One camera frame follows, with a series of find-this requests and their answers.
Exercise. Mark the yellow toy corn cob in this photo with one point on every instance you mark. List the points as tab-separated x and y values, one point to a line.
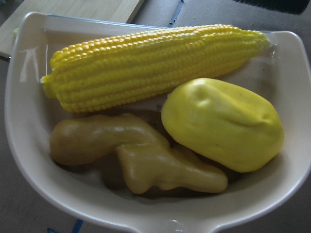
117	70

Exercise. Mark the tan toy ginger root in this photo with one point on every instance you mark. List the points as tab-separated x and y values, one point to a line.
146	157

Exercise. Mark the yellow toy potato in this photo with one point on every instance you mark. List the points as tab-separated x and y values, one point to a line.
225	123

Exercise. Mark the bamboo cutting board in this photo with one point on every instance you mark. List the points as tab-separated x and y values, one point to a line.
13	11

